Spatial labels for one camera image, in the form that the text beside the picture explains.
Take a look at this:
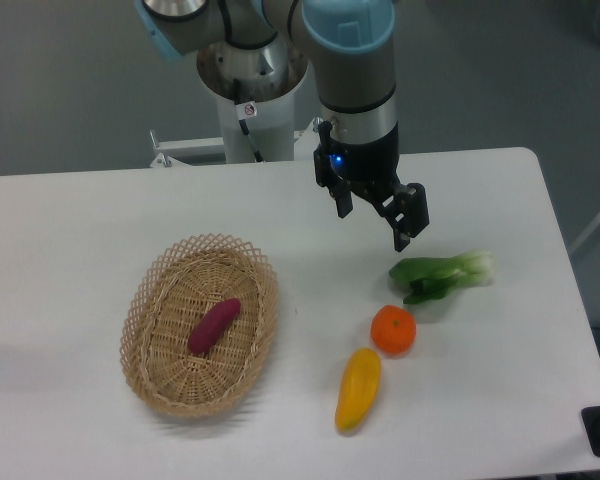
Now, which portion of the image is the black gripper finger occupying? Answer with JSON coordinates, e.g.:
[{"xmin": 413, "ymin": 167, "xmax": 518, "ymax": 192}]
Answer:
[
  {"xmin": 327, "ymin": 179, "xmax": 353, "ymax": 218},
  {"xmin": 371, "ymin": 182, "xmax": 429, "ymax": 252}
]

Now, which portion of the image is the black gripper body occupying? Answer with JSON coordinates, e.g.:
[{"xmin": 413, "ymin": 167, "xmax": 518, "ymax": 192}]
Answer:
[{"xmin": 314, "ymin": 121, "xmax": 402, "ymax": 201}]

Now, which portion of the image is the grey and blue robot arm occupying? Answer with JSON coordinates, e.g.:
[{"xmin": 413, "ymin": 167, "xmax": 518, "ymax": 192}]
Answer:
[{"xmin": 136, "ymin": 1, "xmax": 429, "ymax": 250}]

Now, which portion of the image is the purple sweet potato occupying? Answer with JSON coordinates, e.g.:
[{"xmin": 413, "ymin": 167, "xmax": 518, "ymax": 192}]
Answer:
[{"xmin": 187, "ymin": 298, "xmax": 241, "ymax": 355}]

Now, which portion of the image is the oval woven wicker basket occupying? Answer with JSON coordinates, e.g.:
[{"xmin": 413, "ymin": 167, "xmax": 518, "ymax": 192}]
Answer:
[{"xmin": 120, "ymin": 234, "xmax": 278, "ymax": 419}]

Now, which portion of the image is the green bok choy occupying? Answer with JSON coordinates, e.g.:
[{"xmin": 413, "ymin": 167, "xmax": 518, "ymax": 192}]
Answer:
[{"xmin": 389, "ymin": 250, "xmax": 495, "ymax": 305}]

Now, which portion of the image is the orange tangerine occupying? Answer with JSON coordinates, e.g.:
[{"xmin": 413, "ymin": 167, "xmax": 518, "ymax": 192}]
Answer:
[{"xmin": 370, "ymin": 305, "xmax": 417, "ymax": 356}]

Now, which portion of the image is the yellow pepper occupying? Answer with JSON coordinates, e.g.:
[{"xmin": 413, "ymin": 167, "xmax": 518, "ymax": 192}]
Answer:
[{"xmin": 334, "ymin": 348, "xmax": 382, "ymax": 433}]

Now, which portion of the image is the black cable on pedestal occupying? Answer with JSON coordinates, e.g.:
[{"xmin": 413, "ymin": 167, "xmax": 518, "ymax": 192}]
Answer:
[{"xmin": 232, "ymin": 78, "xmax": 265, "ymax": 164}]

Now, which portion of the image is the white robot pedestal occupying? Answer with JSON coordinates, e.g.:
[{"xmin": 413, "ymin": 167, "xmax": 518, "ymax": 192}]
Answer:
[{"xmin": 196, "ymin": 35, "xmax": 308, "ymax": 164}]

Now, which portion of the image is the white metal base frame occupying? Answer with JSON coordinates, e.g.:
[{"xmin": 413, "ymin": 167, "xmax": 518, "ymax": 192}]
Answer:
[{"xmin": 148, "ymin": 117, "xmax": 326, "ymax": 168}]

